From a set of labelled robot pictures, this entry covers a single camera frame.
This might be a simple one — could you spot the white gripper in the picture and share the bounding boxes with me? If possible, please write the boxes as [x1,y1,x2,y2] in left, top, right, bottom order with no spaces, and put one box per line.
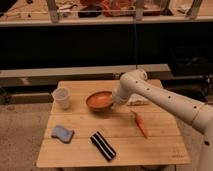
[111,90,129,105]

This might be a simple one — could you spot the orange ceramic bowl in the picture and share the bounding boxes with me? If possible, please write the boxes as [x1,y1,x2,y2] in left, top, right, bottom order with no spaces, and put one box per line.
[86,91,113,112]

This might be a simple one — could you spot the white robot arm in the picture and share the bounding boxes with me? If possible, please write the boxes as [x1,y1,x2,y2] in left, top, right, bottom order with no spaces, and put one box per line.
[112,69,213,171]

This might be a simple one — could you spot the orange toy carrot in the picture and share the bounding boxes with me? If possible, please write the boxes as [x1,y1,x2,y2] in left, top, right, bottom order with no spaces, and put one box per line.
[132,111,148,138]

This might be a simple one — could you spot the wooden folding table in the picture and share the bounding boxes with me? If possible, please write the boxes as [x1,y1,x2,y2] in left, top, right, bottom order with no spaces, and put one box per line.
[37,80,190,168]

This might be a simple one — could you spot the black white striped cloth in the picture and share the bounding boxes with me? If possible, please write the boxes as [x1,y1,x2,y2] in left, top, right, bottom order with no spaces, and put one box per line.
[90,131,116,162]

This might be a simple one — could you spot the blue sponge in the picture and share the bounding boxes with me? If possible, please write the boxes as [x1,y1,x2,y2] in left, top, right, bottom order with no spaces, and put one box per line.
[51,125,74,144]

